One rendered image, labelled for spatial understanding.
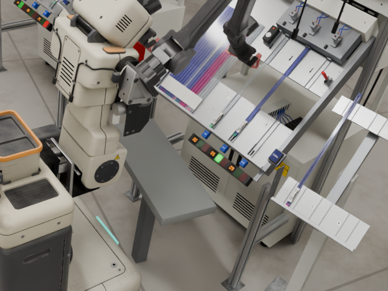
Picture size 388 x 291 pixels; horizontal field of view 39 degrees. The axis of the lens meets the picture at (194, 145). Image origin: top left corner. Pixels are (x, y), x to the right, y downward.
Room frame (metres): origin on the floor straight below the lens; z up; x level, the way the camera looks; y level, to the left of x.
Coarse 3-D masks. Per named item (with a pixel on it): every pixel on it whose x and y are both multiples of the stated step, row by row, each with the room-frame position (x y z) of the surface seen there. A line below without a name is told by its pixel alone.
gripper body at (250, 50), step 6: (228, 48) 2.00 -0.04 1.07; (234, 48) 1.95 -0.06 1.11; (240, 48) 1.94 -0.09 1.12; (246, 48) 1.96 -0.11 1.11; (252, 48) 1.98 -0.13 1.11; (234, 54) 1.97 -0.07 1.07; (240, 54) 1.96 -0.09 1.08; (246, 54) 1.96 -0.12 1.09; (252, 54) 1.96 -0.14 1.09; (246, 60) 1.94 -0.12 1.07
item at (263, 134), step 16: (208, 96) 2.07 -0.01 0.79; (224, 96) 2.06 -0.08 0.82; (240, 96) 2.04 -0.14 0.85; (208, 112) 2.01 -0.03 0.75; (240, 112) 1.98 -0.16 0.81; (224, 128) 1.93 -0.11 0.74; (256, 128) 1.91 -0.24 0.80; (272, 128) 1.90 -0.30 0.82; (288, 128) 1.89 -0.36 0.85; (240, 144) 1.86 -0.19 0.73; (256, 144) 1.85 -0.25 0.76; (272, 144) 1.84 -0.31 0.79; (256, 160) 1.79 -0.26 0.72
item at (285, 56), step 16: (256, 0) 2.44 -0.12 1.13; (272, 0) 2.42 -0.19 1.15; (256, 16) 2.37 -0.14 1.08; (272, 16) 2.35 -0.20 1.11; (256, 48) 2.23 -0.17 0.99; (272, 48) 2.21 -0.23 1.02; (288, 48) 2.20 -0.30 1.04; (304, 48) 2.18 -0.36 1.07; (272, 64) 2.15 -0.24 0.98; (288, 64) 2.13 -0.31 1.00; (304, 64) 2.12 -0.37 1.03; (320, 64) 2.10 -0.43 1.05; (336, 64) 2.09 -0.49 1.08; (304, 80) 2.05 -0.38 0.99; (320, 80) 2.04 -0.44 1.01; (320, 96) 1.98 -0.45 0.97
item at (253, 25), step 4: (252, 20) 1.95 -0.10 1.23; (224, 24) 1.89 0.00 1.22; (252, 24) 1.94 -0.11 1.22; (256, 24) 1.96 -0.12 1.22; (248, 28) 1.93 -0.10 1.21; (252, 28) 1.95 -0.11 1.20; (256, 28) 1.97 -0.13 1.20; (248, 32) 1.94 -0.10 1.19; (252, 32) 1.96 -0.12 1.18; (244, 36) 1.87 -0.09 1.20; (240, 40) 1.86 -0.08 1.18; (244, 40) 1.90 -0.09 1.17
